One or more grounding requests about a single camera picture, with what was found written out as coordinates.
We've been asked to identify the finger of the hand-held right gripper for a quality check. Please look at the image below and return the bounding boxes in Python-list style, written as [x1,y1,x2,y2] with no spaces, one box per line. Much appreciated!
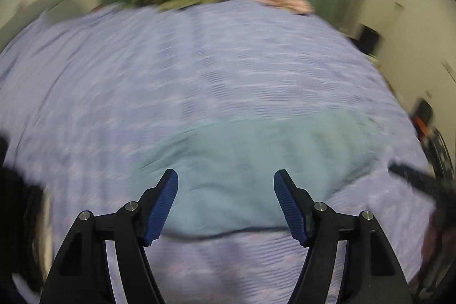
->
[388,163,446,201]

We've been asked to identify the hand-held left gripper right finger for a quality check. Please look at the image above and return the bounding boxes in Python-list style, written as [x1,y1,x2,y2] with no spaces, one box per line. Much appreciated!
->
[274,169,414,304]

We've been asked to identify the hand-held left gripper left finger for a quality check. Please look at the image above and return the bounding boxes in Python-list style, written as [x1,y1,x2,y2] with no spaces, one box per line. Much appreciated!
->
[39,169,179,304]

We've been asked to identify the light teal pants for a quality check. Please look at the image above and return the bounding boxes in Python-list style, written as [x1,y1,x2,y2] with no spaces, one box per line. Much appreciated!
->
[133,111,383,240]

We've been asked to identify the black box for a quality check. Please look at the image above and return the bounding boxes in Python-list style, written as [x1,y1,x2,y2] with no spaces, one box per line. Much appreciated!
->
[357,24,381,55]

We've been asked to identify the lavender patterned bed blanket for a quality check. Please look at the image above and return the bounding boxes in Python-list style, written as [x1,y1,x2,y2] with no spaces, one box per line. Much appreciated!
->
[0,0,437,304]

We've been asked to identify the pink floral cloth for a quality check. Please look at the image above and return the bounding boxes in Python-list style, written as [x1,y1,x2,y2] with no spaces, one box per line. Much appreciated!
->
[249,0,315,16]

